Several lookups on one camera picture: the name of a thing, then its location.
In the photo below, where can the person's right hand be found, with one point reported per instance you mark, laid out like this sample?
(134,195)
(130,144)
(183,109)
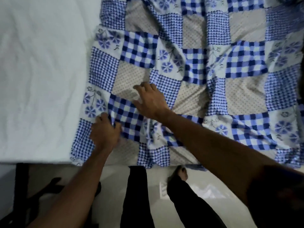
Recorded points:
(152,102)

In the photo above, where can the person's leg black trouser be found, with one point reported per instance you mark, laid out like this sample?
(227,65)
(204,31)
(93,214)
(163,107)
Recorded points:
(136,199)
(190,206)

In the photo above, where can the person's right bare foot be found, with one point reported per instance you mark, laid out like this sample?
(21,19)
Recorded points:
(178,173)

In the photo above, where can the person's right forearm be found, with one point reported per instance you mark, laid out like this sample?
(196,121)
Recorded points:
(213,151)

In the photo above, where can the person's left hand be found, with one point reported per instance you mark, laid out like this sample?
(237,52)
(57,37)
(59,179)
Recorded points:
(104,135)

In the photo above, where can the person's black shirt sleeve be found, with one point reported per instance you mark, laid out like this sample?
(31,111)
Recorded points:
(277,199)

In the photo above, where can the person's left thumb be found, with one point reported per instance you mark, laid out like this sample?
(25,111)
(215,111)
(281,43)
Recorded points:
(118,128)

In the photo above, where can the blue patchwork checked blanket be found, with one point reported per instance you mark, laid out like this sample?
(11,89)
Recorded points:
(213,75)

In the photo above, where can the person's left forearm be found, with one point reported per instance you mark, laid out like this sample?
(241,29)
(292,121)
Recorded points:
(78,187)

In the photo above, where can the person's right thumb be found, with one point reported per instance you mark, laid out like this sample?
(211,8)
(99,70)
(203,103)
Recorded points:
(138,104)

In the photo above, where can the white bed sheet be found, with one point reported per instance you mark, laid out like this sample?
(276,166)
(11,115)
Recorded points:
(42,75)

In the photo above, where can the person's right leg black trouser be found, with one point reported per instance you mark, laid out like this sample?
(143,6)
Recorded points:
(190,206)

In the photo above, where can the black metal bed frame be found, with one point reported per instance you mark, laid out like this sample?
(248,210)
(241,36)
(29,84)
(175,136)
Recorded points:
(22,194)

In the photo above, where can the person's left leg black trouser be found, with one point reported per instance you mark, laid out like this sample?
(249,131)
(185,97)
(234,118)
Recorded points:
(136,199)

